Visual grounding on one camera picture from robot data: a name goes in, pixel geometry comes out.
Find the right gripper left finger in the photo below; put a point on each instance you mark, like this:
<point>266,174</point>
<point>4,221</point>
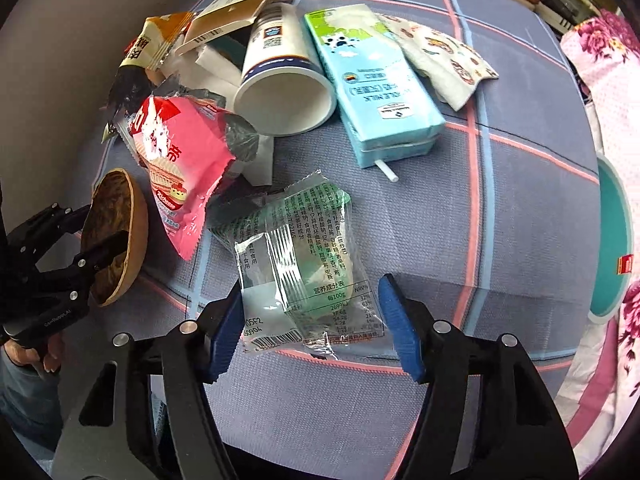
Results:
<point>145,415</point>

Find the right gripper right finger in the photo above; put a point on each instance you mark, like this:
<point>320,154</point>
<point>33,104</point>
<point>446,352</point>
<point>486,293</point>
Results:
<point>487,414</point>

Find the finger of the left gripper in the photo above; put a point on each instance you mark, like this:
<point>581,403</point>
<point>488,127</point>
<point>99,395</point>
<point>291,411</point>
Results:
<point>81,273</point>
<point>38,234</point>

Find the brown coconut shell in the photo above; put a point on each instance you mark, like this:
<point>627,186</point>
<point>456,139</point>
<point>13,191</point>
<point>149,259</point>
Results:
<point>118,224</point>

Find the pink red snack bag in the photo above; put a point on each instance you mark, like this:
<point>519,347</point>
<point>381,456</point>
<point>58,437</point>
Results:
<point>191,146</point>

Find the yellow cake snack bag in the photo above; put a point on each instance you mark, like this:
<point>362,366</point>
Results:
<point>136,75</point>

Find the clear green snack wrapper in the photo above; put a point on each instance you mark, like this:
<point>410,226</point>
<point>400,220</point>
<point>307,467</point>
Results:
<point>302,282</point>

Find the white medicine box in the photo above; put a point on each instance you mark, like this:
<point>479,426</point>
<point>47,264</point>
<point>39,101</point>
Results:
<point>220,18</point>

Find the person's left hand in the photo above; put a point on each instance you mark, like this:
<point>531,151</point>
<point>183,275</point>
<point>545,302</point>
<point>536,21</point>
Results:
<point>51,361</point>

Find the grey plaid bed sheet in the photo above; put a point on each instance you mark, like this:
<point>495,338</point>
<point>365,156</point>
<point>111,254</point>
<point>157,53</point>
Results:
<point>496,230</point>

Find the teal plastic basin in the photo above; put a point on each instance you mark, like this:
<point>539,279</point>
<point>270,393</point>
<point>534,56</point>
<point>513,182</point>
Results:
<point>616,252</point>

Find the white drinking straw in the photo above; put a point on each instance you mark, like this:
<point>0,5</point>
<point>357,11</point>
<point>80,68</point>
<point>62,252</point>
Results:
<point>389,172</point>

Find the white paper cup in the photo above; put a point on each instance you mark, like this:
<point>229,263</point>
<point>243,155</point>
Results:
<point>283,90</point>

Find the white patterned tissue pack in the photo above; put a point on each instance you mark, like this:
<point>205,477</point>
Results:
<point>454,68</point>

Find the pink floral quilt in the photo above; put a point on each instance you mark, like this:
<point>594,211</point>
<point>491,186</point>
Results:
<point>599,398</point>

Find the black side table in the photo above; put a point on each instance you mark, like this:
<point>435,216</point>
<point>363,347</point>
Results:
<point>563,15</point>

